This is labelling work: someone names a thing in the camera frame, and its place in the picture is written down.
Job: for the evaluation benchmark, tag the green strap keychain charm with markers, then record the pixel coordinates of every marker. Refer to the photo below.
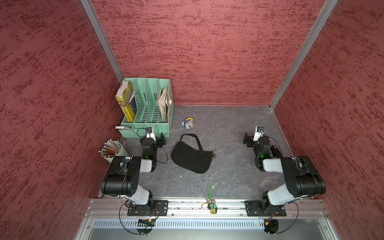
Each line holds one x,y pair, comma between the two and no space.
210,203

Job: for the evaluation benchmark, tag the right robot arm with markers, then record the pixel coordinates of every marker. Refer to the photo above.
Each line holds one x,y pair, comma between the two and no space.
302,179

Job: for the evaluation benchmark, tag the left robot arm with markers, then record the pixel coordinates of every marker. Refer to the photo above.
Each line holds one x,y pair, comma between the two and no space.
122,177

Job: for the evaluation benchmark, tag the green pencil cup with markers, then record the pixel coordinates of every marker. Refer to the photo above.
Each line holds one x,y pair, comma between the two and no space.
111,149

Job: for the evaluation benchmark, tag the blue yellow toy charm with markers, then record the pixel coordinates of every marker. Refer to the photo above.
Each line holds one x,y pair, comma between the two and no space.
188,123

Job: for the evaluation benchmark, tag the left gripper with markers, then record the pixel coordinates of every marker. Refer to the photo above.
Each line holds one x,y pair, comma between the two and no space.
158,141

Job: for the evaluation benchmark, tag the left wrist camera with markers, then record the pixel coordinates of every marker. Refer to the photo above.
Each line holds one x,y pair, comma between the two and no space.
150,133

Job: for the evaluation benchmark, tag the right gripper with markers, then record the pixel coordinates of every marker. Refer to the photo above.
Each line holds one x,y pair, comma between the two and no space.
250,139

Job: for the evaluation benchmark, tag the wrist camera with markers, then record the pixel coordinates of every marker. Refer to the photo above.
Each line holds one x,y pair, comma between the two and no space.
259,132
150,133

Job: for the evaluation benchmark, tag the folded papers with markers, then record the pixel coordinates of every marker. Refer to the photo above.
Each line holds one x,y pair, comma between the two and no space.
164,103

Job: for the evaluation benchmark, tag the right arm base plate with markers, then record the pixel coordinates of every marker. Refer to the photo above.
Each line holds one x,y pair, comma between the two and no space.
264,209

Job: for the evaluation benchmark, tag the black fabric bag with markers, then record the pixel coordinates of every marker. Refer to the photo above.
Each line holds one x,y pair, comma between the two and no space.
195,160

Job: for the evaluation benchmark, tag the green desk file organizer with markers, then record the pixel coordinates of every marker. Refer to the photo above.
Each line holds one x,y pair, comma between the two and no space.
146,94

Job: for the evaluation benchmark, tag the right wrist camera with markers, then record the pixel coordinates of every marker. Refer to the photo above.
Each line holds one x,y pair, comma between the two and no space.
259,132

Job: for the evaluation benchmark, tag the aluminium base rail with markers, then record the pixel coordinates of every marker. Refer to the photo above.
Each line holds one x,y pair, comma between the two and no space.
178,208

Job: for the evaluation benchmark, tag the yellow book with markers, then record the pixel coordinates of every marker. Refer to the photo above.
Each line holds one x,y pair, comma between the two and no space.
123,97

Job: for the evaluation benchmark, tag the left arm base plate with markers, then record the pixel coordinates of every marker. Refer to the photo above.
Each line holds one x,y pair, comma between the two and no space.
157,208

